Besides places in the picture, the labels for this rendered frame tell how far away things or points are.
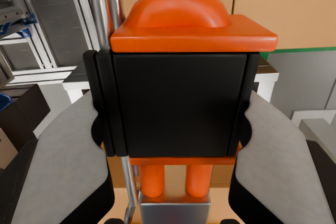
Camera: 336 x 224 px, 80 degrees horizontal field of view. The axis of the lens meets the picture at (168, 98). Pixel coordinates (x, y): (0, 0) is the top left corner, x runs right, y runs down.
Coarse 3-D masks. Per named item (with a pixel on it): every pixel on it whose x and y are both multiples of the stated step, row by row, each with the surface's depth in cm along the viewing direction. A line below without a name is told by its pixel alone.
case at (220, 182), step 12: (240, 144) 49; (120, 168) 44; (216, 168) 43; (228, 168) 43; (120, 180) 41; (216, 180) 41; (228, 180) 41; (120, 192) 40; (216, 192) 40; (228, 192) 40; (120, 204) 43; (216, 204) 43; (228, 204) 43; (108, 216) 45; (120, 216) 45; (216, 216) 45; (228, 216) 45
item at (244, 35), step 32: (128, 32) 9; (160, 32) 9; (192, 32) 9; (224, 32) 9; (256, 32) 9; (128, 64) 9; (160, 64) 9; (192, 64) 9; (224, 64) 9; (256, 64) 9; (128, 96) 10; (160, 96) 10; (192, 96) 10; (224, 96) 10; (128, 128) 11; (160, 128) 11; (192, 128) 11; (224, 128) 11; (160, 160) 13; (192, 160) 13; (224, 160) 13
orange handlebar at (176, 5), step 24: (144, 0) 10; (168, 0) 9; (192, 0) 9; (216, 0) 10; (144, 24) 10; (168, 24) 10; (192, 24) 10; (216, 24) 10; (144, 168) 16; (192, 168) 16; (144, 192) 17; (192, 192) 17
